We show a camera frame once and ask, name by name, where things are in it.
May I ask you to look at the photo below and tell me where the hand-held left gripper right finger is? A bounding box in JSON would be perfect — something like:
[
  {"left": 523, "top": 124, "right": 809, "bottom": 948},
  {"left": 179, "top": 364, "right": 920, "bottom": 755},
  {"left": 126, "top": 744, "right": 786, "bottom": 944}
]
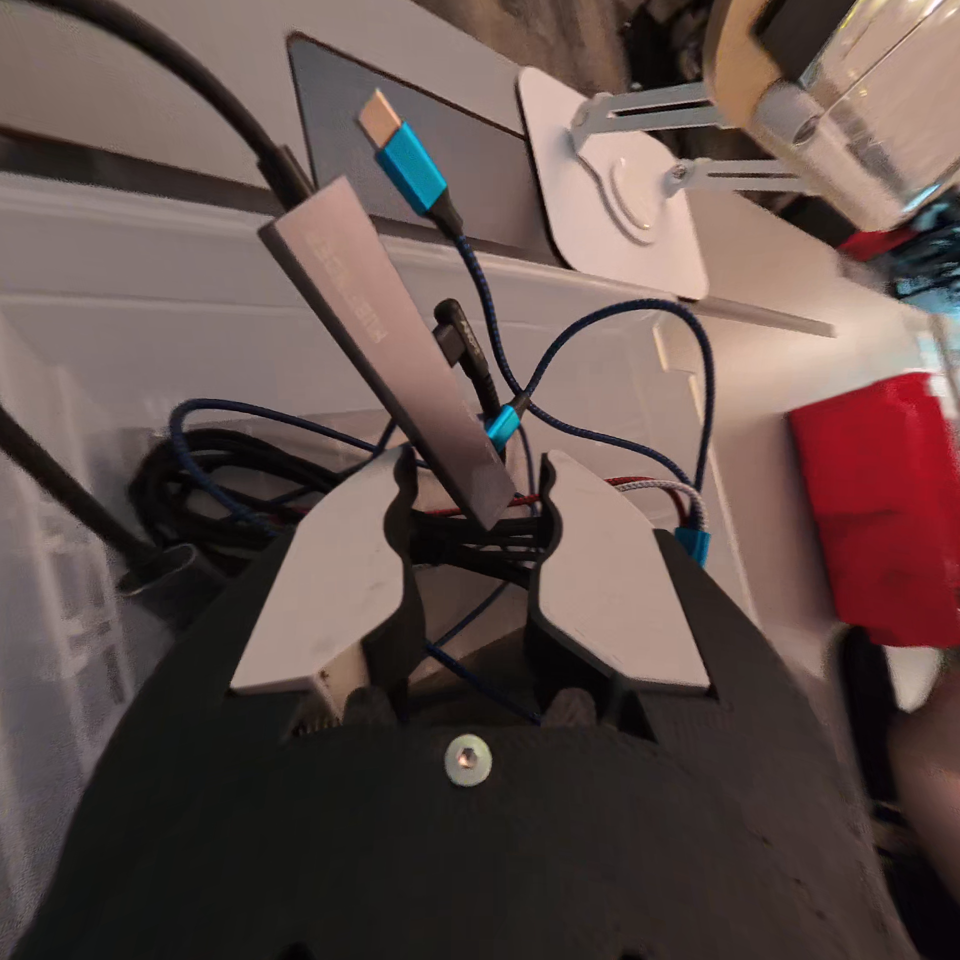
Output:
[{"left": 527, "top": 448, "right": 712, "bottom": 696}]

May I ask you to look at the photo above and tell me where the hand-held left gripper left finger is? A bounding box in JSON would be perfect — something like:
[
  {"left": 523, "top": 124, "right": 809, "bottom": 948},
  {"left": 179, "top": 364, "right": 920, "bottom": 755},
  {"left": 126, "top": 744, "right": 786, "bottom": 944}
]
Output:
[{"left": 228, "top": 446, "right": 426, "bottom": 696}]

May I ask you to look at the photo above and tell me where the silver usb hub with cable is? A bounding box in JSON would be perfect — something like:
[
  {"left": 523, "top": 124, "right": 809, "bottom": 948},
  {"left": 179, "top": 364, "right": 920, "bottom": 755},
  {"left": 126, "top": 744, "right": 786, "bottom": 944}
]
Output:
[{"left": 0, "top": 0, "right": 519, "bottom": 597}]

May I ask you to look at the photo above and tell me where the red plastic bin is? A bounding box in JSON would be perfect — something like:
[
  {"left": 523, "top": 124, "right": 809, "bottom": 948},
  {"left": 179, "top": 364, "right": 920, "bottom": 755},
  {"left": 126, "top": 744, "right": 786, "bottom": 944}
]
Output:
[{"left": 787, "top": 371, "right": 960, "bottom": 650}]

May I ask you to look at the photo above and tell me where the clear plastic bin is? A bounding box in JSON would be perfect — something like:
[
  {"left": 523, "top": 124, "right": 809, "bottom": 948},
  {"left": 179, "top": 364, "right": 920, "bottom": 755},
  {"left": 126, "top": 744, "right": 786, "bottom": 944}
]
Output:
[{"left": 0, "top": 171, "right": 762, "bottom": 960}]

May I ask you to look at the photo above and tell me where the blue braided usb cable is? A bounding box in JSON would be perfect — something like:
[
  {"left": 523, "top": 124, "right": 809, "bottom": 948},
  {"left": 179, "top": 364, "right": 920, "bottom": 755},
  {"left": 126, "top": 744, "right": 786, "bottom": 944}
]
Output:
[{"left": 168, "top": 88, "right": 717, "bottom": 725}]

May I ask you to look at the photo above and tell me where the wooden-edged sign stand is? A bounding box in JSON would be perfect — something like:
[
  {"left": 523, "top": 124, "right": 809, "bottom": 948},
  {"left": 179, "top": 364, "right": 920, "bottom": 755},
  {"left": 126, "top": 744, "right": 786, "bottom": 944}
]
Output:
[{"left": 516, "top": 0, "right": 960, "bottom": 301}]

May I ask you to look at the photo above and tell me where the dark green desk mat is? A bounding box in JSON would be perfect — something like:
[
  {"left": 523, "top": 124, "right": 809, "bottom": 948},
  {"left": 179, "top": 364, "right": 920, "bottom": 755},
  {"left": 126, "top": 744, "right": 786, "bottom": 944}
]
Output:
[{"left": 287, "top": 33, "right": 560, "bottom": 264}]

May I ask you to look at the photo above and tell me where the red braided cable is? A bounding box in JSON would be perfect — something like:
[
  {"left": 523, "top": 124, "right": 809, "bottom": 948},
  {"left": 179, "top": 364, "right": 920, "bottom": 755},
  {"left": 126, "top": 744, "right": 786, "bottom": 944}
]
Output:
[{"left": 420, "top": 474, "right": 691, "bottom": 520}]

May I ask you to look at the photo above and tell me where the black cable bundle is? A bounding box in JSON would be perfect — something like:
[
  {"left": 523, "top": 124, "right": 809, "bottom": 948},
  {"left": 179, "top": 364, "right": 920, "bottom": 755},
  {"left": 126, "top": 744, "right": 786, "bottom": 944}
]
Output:
[{"left": 127, "top": 427, "right": 549, "bottom": 590}]

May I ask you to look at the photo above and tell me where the black angled-plug cable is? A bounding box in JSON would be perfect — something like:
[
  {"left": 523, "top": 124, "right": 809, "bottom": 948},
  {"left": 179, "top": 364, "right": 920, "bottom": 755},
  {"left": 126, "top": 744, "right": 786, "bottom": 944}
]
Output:
[{"left": 433, "top": 298, "right": 502, "bottom": 421}]

